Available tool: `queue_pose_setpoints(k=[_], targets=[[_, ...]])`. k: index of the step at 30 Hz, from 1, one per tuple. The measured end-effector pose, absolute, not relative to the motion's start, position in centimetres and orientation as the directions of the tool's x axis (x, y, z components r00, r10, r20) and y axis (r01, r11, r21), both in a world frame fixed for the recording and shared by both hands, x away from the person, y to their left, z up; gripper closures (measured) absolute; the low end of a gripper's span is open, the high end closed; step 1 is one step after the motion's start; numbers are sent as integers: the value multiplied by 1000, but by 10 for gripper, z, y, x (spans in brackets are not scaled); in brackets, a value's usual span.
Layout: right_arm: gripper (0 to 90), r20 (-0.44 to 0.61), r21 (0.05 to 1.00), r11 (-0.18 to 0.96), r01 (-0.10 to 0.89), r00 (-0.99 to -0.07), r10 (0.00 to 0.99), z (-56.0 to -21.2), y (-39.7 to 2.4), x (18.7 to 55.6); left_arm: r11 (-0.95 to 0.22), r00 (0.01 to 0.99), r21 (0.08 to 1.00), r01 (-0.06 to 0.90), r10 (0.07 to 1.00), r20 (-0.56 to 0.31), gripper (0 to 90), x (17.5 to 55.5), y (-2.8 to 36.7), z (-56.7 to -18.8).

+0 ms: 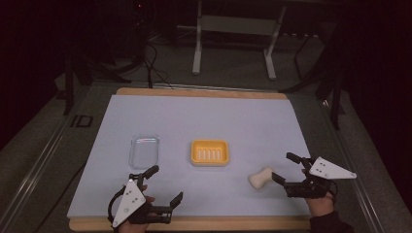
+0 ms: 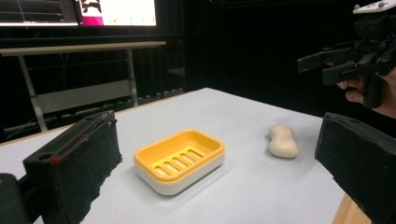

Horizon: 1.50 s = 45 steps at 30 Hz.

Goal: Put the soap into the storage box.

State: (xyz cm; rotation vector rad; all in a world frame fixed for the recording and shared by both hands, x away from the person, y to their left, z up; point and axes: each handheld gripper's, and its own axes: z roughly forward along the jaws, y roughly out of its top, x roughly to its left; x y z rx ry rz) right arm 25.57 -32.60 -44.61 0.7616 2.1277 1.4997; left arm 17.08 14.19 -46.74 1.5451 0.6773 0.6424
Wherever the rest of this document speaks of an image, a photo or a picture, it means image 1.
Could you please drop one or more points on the clear plastic container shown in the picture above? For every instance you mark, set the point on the clear plastic container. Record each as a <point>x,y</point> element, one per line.
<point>144,152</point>

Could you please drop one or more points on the person's left hand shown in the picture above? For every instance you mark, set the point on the person's left hand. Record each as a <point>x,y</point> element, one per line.
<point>132,228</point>

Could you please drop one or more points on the yellow soap dish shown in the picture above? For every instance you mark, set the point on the yellow soap dish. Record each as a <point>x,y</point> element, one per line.
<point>210,152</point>

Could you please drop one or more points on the person's right hand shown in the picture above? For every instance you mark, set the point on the person's right hand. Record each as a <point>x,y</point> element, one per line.
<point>320,206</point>

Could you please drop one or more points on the white bone-shaped soap bar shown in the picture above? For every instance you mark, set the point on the white bone-shaped soap bar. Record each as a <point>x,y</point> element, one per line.
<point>260,178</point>

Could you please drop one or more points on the pale blue table mat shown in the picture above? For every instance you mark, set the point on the pale blue table mat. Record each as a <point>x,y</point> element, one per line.
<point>207,187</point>

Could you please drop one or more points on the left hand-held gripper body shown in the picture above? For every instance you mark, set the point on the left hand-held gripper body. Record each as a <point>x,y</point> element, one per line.
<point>128,202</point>

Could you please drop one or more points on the black metal stand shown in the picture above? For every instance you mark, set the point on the black metal stand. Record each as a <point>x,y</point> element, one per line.
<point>335,97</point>
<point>69,81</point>

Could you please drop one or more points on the white metal stand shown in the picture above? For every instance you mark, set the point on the white metal stand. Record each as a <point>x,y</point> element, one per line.
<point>238,24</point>

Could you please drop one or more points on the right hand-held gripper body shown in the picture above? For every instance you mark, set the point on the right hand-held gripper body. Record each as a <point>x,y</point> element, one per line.
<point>324,170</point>

